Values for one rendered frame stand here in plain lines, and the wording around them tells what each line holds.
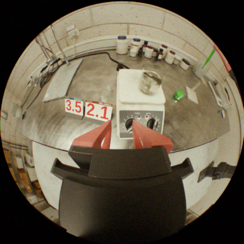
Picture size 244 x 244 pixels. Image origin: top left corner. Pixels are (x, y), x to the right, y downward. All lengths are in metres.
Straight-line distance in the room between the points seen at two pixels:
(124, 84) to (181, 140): 0.27
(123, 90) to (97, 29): 0.55
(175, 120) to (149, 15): 0.66
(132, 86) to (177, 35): 0.64
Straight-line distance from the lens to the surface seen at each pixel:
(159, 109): 0.23
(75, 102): 0.30
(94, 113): 0.27
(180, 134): 0.33
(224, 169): 0.50
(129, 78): 0.24
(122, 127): 0.21
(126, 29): 0.65
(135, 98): 0.20
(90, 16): 0.68
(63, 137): 0.33
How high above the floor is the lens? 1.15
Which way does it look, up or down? 76 degrees down
